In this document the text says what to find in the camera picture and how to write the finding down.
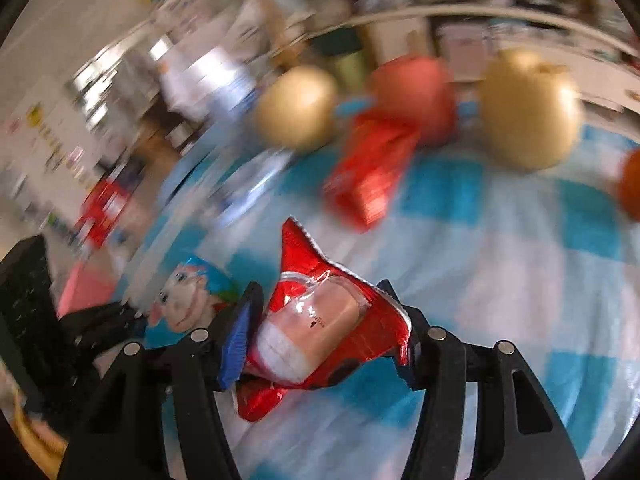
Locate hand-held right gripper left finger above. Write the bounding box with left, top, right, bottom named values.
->
left=59, top=280, right=266, bottom=480

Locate person's left forearm yellow sleeve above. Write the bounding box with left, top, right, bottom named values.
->
left=10, top=395, right=68, bottom=478

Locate red snack packet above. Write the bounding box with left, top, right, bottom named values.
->
left=322, top=110, right=421, bottom=233

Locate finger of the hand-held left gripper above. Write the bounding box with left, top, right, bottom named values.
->
left=60, top=302, right=148, bottom=356

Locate orange tangerine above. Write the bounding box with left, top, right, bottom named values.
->
left=616, top=149, right=640, bottom=221

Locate large yellow pear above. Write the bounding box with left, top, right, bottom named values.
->
left=480, top=49, right=583, bottom=171

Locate small yellow pear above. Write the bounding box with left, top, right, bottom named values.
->
left=255, top=65, right=338, bottom=151

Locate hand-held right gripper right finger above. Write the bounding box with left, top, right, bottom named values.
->
left=375, top=279, right=586, bottom=480

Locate blue checked tablecloth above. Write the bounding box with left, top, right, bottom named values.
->
left=115, top=100, right=640, bottom=480

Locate red apple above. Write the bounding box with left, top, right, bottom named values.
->
left=370, top=56, right=458, bottom=146

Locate cartoon print snack packet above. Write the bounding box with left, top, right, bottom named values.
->
left=145, top=255, right=241, bottom=333

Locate red white sausage packet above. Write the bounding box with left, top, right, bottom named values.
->
left=232, top=216, right=413, bottom=423

